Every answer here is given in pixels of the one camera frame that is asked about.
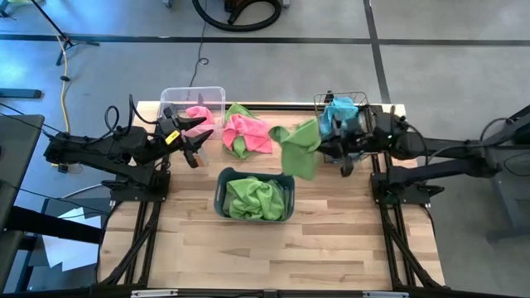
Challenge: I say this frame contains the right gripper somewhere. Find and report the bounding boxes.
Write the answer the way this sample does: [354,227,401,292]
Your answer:
[317,111,393,178]

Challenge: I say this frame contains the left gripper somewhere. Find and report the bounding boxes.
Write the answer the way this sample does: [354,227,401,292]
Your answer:
[155,106,214,169]

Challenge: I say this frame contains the pink microfiber towel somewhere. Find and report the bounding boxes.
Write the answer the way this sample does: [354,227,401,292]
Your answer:
[220,113,273,155]
[185,105,216,138]

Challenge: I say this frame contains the teal microfiber towel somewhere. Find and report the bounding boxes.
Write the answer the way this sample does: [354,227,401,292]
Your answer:
[330,97,360,119]

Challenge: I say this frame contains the spray bottle with black head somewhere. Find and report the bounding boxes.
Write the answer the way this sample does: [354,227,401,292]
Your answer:
[194,144,210,168]

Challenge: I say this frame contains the clear plastic bin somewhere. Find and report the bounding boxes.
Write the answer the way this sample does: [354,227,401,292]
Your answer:
[158,85,227,141]

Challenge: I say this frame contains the grey-blue plastic basket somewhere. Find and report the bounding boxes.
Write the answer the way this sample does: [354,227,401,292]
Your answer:
[214,166,296,224]

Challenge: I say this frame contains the black support beam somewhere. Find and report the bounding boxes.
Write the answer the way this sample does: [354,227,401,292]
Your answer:
[0,205,105,246]

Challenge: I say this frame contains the white paper sheets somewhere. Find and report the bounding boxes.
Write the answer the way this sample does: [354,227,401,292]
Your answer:
[41,205,105,272]

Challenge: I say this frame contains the black flat floor bar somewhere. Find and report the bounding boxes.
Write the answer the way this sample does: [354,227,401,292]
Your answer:
[0,87,43,100]

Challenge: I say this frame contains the dark grey desk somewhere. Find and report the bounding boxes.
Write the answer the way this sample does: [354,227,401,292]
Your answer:
[0,113,46,291]

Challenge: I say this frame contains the black tripod stand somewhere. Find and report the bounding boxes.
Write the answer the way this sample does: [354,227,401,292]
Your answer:
[29,0,101,67]

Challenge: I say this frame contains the dark grey equipment stand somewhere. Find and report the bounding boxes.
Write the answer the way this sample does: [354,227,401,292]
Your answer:
[456,103,530,243]

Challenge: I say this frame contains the metal wire basket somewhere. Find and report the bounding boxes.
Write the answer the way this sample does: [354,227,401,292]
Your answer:
[313,90,373,164]

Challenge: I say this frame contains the black aluminium table frame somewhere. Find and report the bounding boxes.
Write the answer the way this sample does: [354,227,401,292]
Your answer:
[97,102,447,291]

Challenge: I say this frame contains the thin black floor cable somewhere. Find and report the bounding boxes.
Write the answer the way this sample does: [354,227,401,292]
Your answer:
[188,0,210,91]

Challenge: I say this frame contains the black vacuum hose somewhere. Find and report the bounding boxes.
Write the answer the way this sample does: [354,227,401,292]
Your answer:
[191,0,284,33]

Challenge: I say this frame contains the yellow extension cable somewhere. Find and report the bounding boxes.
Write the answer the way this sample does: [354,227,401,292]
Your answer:
[43,12,71,136]

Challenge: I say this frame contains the silver metal bracket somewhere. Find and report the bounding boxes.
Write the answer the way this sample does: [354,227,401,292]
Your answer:
[131,289,180,298]
[363,291,410,298]

